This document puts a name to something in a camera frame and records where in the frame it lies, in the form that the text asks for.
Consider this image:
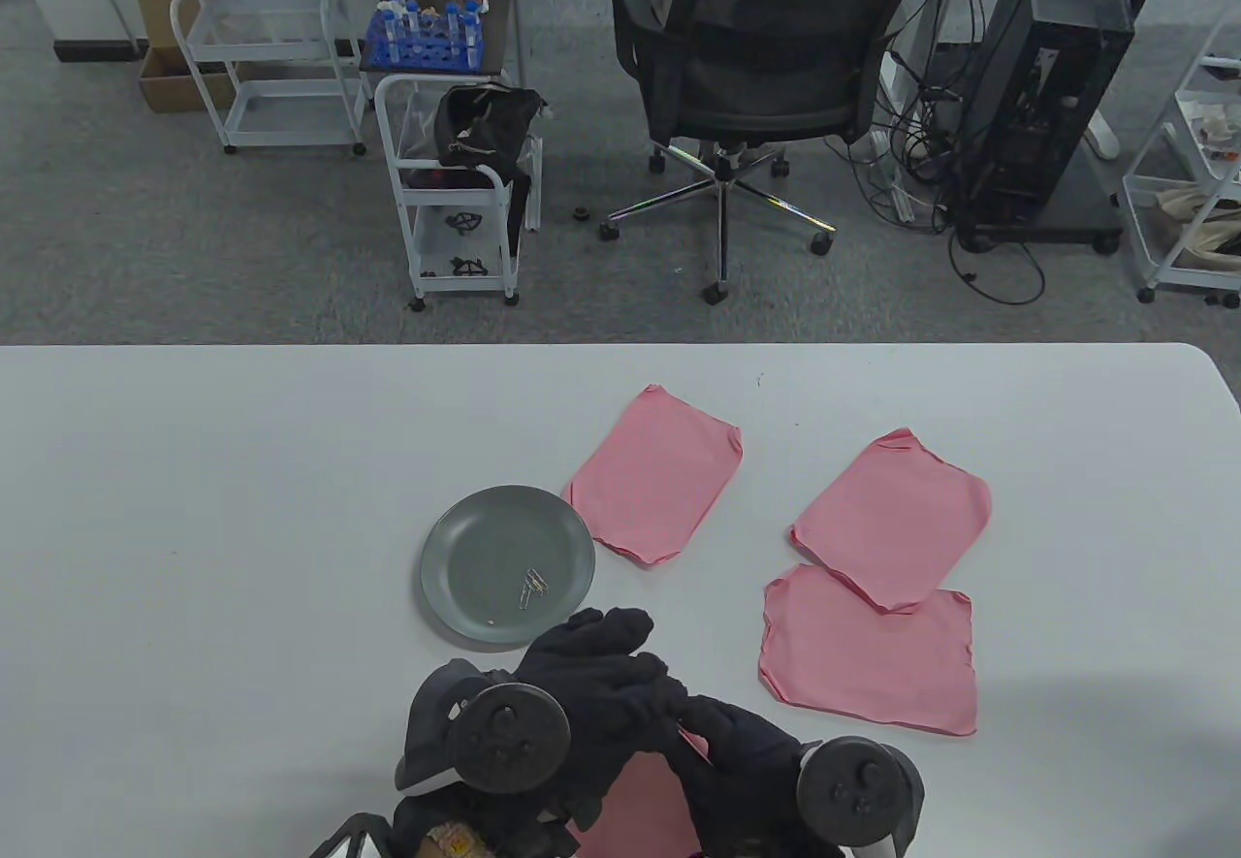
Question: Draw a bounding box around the black and white controller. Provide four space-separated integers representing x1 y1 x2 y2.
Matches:
795 737 925 858
393 659 573 796

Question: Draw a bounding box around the pink paper stack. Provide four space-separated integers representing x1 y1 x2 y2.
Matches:
790 427 993 615
759 562 978 738
567 727 714 858
560 385 745 566

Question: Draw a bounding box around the person's left hand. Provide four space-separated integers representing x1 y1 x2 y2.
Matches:
393 608 690 858

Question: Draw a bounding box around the group of blue-capped test tubes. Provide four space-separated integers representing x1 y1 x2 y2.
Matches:
373 0 486 49

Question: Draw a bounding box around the black and white right controller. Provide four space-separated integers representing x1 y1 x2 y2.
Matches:
795 737 925 858

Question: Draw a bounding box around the person's right hand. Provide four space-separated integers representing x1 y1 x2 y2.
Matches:
664 695 826 858

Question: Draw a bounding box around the empty white rolling cart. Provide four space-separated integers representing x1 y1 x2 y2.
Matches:
170 0 369 157

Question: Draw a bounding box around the black bag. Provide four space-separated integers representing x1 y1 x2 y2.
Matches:
432 84 550 192

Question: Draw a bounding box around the dark rolling computer stand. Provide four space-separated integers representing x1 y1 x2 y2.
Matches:
955 155 1126 254

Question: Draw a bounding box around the white rolling cart with clutter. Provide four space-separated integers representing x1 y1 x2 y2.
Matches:
1122 0 1241 306

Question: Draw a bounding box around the blue test tube rack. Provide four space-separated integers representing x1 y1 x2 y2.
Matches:
363 5 486 72

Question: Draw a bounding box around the grey round plate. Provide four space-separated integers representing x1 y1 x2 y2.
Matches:
420 485 596 647

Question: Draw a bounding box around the black computer tower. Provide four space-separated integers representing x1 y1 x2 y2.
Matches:
955 0 1135 229

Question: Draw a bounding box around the white power strip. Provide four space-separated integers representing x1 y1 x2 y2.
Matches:
866 129 920 225

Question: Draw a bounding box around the dark brown side table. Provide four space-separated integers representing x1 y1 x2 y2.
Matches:
359 0 525 88

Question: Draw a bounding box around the beige cloth bag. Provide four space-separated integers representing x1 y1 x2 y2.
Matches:
1154 187 1241 256

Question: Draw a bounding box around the black mesh office chair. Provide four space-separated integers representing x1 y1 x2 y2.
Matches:
597 0 956 305

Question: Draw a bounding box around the white rolling cart with bag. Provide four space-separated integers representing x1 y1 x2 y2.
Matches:
373 73 544 312

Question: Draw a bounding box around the tangle of black cables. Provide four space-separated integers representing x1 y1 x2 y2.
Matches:
834 0 1048 306

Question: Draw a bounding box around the black and white left controller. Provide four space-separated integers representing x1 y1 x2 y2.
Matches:
393 659 573 796

